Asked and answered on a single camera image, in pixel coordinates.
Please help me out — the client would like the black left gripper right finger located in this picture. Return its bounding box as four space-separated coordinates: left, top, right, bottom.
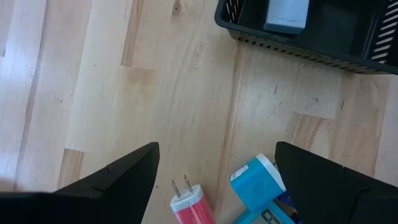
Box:
275 141 398 224

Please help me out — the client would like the red white USB wall charger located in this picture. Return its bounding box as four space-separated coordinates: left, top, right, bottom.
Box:
169 174 216 224

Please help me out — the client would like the white digital clock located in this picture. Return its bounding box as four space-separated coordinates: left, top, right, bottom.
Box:
263 0 311 35

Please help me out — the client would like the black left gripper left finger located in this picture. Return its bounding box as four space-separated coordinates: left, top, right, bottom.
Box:
0 142 160 224

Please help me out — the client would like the dark blue digital clock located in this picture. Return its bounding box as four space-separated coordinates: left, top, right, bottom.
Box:
273 189 304 224

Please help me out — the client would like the light blue USB wall charger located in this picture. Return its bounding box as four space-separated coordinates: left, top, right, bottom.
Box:
229 153 287 212

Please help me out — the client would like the black slotted plastic basket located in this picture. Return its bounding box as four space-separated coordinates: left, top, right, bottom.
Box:
214 0 398 75

